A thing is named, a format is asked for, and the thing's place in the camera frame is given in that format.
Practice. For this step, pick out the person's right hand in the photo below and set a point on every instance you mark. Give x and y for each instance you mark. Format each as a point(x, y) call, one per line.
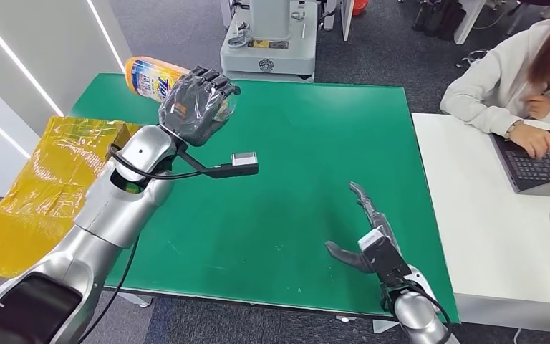
point(533, 140)

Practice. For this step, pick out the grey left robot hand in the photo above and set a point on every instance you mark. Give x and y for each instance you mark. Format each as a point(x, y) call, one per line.
point(194, 109)

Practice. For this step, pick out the person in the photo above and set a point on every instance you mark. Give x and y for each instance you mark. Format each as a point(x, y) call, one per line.
point(498, 80)

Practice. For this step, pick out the person's left hand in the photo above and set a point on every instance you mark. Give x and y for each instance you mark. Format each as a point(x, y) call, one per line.
point(539, 107)

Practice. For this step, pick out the white desk leg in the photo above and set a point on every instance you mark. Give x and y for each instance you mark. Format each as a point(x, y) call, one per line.
point(467, 19)

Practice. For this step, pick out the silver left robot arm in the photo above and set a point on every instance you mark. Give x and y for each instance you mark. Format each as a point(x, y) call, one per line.
point(90, 247)

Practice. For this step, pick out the person's hand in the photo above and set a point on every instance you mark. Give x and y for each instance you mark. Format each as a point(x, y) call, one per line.
point(539, 107)
point(533, 140)

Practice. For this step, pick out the white panel edge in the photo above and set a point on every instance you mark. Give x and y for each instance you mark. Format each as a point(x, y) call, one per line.
point(347, 20)

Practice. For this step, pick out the grey robot base machine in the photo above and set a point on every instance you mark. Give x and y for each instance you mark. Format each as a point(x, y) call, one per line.
point(269, 45)

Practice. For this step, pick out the orange plastic bottle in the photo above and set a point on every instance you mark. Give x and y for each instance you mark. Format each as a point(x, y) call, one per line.
point(151, 78)

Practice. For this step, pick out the black shoes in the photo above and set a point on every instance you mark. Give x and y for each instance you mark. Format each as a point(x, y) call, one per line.
point(438, 19)

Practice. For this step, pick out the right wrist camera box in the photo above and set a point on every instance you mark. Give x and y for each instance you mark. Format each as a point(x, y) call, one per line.
point(384, 256)

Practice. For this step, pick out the yellow taped cardboard box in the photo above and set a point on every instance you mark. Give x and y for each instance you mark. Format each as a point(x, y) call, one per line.
point(47, 194)

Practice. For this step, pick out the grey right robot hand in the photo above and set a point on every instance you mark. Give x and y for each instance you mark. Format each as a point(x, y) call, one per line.
point(374, 223)

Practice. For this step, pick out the grey laptop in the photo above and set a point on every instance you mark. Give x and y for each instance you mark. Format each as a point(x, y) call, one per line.
point(540, 166)

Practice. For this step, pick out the green table mat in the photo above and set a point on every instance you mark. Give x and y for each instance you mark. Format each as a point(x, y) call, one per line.
point(280, 190)

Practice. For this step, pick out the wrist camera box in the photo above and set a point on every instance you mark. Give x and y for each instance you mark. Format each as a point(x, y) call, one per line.
point(237, 166)
point(384, 256)

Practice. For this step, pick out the red object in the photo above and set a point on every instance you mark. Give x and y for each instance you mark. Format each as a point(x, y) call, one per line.
point(359, 7)

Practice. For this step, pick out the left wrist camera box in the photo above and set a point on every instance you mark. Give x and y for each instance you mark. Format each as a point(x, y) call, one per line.
point(237, 166)

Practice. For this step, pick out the white desk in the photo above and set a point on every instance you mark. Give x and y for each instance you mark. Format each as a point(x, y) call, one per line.
point(493, 218)

